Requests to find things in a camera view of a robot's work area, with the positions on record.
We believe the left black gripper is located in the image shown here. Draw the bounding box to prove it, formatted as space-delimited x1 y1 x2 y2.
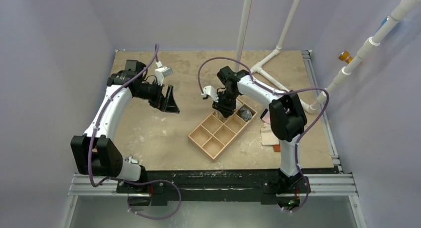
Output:
134 79 179 113

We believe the wooden compartment tray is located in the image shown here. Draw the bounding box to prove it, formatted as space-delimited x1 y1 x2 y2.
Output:
188 99 257 160

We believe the pink underwear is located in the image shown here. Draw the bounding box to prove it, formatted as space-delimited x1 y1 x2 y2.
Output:
260 109 271 125

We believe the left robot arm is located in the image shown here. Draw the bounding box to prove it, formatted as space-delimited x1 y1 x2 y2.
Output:
70 60 180 193

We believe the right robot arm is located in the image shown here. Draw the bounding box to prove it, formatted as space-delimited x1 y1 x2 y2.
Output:
201 67 307 192

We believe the rolled grey underwear in tray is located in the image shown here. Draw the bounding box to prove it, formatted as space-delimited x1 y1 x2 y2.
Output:
238 107 253 122

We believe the orange white underwear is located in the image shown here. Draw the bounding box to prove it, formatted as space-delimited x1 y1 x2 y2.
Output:
261 123 281 152

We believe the orange valve fitting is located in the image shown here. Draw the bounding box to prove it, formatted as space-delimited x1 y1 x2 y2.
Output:
338 50 353 64

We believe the blue clip on pipe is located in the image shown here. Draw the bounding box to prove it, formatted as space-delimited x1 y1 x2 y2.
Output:
376 15 390 32

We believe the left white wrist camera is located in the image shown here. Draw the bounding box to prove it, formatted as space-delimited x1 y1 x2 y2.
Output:
154 66 173 85

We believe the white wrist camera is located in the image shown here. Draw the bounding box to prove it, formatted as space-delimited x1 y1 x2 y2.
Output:
154 66 173 85
201 85 219 102

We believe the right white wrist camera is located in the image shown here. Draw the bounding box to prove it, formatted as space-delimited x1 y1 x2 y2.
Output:
201 85 219 102

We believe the red handled clamp tool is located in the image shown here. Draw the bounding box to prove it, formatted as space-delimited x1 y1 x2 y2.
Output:
123 155 139 164

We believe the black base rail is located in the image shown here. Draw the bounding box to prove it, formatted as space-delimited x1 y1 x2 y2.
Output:
116 168 311 208

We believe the white PVC pipe on wall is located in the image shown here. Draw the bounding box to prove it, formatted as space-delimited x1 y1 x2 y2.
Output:
309 0 421 111

